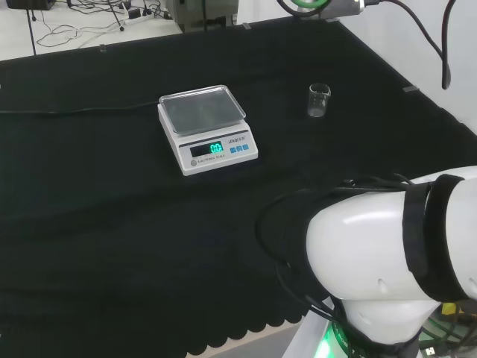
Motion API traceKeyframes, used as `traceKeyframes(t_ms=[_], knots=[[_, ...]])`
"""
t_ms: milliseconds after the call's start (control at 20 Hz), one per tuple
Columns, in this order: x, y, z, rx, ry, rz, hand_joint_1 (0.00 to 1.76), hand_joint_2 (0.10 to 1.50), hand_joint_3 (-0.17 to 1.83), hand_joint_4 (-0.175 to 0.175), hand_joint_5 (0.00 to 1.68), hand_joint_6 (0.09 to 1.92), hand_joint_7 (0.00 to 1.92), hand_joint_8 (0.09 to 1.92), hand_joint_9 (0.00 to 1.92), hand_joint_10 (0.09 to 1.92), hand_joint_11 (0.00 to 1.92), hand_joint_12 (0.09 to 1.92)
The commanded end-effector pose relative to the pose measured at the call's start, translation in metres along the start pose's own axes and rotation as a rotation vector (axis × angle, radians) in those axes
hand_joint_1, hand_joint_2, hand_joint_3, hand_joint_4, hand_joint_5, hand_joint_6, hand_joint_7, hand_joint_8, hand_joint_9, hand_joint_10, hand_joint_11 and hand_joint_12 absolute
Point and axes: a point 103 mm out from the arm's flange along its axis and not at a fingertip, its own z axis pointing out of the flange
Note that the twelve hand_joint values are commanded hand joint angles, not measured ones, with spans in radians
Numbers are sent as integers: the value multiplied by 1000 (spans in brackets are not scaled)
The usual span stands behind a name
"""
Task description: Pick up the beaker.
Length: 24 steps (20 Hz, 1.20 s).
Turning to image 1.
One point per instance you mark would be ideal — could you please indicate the small clear glass beaker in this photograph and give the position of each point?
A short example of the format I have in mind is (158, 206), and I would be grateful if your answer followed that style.
(319, 100)

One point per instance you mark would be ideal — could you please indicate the white electronic balance steel pan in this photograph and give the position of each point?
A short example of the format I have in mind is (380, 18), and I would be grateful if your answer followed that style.
(208, 141)

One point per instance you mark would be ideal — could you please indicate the black bench cloth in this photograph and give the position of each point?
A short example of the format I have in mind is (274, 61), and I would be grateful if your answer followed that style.
(112, 223)

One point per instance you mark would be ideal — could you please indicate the grey metal box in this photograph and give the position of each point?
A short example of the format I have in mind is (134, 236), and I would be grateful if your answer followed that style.
(201, 15)

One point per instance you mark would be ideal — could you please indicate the white power strip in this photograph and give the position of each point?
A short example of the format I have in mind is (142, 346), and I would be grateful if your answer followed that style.
(136, 19)

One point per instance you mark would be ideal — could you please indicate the black tripod leg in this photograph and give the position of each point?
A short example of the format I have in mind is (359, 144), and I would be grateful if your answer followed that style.
(117, 16)

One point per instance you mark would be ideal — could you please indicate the yellow stop button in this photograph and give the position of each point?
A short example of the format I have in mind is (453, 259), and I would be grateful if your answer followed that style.
(449, 308)

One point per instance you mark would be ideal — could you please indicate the black vertical pole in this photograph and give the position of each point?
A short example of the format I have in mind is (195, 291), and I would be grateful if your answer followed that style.
(33, 30)

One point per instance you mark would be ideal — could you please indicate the silver usb plug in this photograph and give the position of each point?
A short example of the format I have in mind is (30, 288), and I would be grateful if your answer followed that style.
(430, 351)

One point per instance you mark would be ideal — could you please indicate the black equipment case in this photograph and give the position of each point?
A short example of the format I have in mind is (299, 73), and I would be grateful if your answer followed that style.
(30, 3)

